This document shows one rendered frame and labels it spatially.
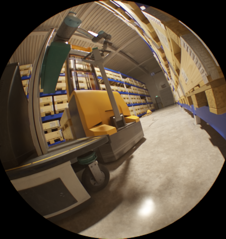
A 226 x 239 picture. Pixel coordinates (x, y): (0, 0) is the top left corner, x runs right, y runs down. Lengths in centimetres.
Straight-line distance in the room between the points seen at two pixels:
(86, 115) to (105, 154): 41
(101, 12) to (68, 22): 702
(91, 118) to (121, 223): 83
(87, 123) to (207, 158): 100
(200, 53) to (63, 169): 65
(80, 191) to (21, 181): 23
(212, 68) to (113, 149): 83
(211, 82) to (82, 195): 65
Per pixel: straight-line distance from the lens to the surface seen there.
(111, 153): 73
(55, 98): 314
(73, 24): 76
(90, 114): 83
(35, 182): 34
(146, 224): 39
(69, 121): 142
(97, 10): 764
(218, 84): 39
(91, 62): 116
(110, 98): 86
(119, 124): 90
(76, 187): 36
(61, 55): 69
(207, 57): 41
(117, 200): 47
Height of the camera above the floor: 38
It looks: 1 degrees up
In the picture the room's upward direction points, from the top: 18 degrees counter-clockwise
